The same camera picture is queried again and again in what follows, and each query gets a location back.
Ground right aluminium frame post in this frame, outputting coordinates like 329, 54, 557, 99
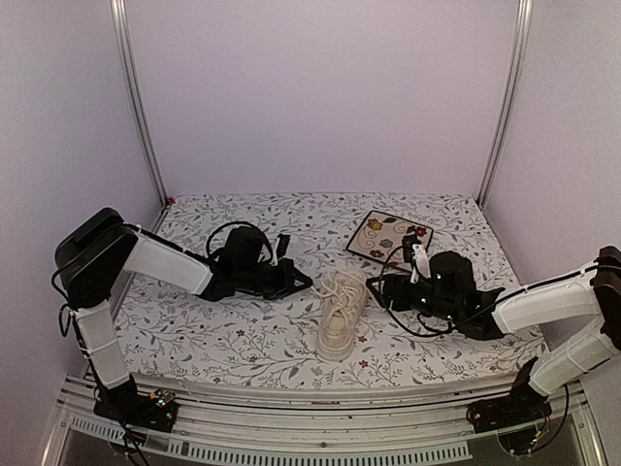
476, 0, 534, 211

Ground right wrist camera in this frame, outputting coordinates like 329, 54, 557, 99
402, 234, 431, 284

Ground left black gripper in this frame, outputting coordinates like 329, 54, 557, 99
237, 257, 312, 300

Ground cream lace sneaker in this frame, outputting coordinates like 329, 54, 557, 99
316, 298, 368, 362

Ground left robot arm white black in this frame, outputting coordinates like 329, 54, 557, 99
50, 208, 313, 421

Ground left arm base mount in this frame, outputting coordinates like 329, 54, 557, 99
93, 380, 180, 433

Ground floral patterned table mat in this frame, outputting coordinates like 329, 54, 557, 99
114, 193, 546, 389

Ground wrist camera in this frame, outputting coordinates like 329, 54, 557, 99
271, 233, 290, 266
402, 234, 431, 284

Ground aluminium frame post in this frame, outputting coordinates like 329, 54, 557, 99
110, 0, 169, 208
476, 0, 534, 211

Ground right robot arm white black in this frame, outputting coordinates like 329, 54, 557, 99
367, 245, 620, 423

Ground square floral ceramic plate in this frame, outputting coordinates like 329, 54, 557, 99
345, 210, 434, 263

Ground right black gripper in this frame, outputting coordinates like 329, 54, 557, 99
368, 273, 461, 324

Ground left aluminium frame post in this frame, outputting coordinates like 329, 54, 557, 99
110, 0, 169, 208

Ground white shoelace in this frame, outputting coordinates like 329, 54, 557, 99
312, 269, 368, 312

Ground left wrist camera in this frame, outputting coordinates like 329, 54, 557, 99
271, 233, 290, 266

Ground aluminium front rail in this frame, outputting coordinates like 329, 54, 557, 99
48, 378, 607, 466

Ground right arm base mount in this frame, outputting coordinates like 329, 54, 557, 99
466, 383, 552, 433

